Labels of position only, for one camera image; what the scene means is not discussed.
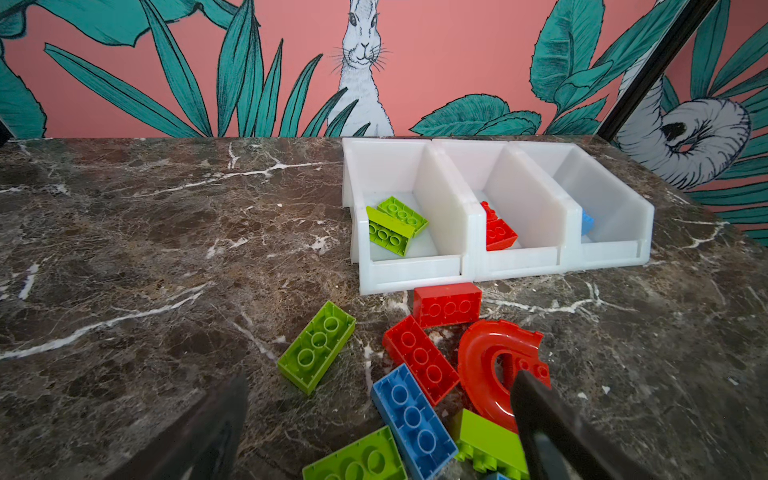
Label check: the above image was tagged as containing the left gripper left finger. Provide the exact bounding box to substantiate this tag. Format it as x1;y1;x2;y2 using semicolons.
108;374;248;479

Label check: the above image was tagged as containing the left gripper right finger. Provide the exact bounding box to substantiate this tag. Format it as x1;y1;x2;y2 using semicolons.
510;371;657;479

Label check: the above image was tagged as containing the red brick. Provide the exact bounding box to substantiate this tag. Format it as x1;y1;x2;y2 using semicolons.
481;201;518;251
413;283;482;329
382;316;459;406

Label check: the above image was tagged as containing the blue brick bottom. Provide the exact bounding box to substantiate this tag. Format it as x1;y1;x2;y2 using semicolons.
581;210;595;236

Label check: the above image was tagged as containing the blue brick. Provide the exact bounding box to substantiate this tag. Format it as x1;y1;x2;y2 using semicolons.
371;364;458;479
581;210;595;236

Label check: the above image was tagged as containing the white three-compartment bin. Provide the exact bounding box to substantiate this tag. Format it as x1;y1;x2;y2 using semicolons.
342;138;654;295

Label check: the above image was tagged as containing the green brick bottom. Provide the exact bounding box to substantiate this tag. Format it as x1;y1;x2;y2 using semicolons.
366;207;415;257

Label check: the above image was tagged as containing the green brick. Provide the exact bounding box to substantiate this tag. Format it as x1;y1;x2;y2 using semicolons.
366;207;415;257
377;196;429;236
448;409;530;479
302;426;408;480
278;301;356;395

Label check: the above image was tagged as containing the green brick under arch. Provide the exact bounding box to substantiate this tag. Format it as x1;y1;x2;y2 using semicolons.
448;409;530;479

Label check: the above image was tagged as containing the red arch piece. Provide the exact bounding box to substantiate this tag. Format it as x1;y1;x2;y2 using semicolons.
458;320;551;433

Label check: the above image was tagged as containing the blue brick upright left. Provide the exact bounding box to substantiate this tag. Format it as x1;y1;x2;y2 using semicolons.
371;364;458;479

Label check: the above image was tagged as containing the red brick by arch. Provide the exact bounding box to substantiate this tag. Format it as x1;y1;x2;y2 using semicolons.
382;316;459;406

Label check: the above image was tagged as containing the right black frame post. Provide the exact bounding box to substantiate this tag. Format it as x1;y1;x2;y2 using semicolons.
596;0;718;142

